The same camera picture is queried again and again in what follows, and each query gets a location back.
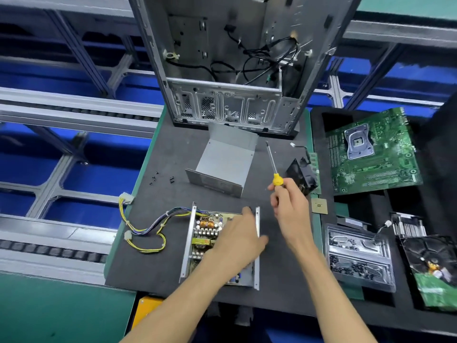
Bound black hard disk drive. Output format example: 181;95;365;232
400;234;457;312

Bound silver computer tower chassis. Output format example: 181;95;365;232
129;0;365;136

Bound clear plastic screw tray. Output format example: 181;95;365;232
323;223;397;293

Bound yellow button box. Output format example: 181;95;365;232
130;296;165;332

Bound silver heatsink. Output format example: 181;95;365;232
389;212;428;240

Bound person's right forearm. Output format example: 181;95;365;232
293;239;379;343

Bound black cooling fan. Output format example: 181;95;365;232
286;157;318;195

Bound yellow handled screwdriver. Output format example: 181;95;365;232
266;141;287;204

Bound small square processor chip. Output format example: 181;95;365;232
310;197;329;215

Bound black foam work mat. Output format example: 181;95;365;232
106;111;337;319

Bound green motherboard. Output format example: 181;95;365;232
325;107;424;196

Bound aluminium conveyor frame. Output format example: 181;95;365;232
0;0;457;283

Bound power supply metal base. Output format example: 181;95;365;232
179;203;261;290

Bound person's right hand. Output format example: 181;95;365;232
268;177;318;254

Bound person's left hand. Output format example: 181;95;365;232
203;205;271;279

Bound black foam parts tray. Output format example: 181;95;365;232
310;89;457;336

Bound person's left forearm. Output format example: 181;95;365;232
121;261;244;343

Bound small black screws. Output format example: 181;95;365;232
149;173;179;186

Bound grey power supply cover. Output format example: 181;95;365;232
186;125;259;197

